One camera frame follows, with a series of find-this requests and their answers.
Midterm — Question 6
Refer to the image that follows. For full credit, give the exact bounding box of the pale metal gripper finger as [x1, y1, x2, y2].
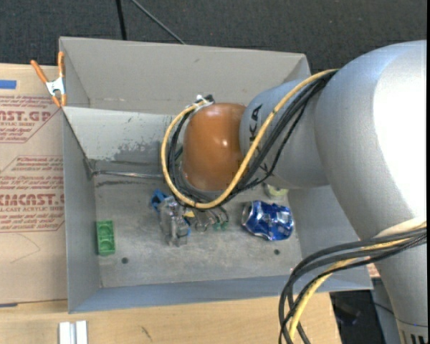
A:
[159, 196, 182, 225]
[165, 217, 191, 247]

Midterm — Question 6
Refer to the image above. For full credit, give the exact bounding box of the small blue plastic object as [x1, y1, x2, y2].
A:
[150, 188, 170, 211]

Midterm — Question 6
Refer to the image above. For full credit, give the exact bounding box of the green toy brick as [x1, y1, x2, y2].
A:
[95, 220, 117, 257]

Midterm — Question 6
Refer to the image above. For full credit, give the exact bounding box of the crushed blue drink can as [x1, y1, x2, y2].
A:
[240, 200, 295, 242]

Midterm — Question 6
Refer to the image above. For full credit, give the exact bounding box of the grey metal bin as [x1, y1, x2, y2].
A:
[58, 37, 374, 314]

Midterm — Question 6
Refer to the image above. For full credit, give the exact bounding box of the brown cardboard board, red print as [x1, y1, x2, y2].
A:
[0, 62, 69, 306]

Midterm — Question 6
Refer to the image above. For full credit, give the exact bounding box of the pale yellow ring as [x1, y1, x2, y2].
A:
[266, 183, 290, 199]

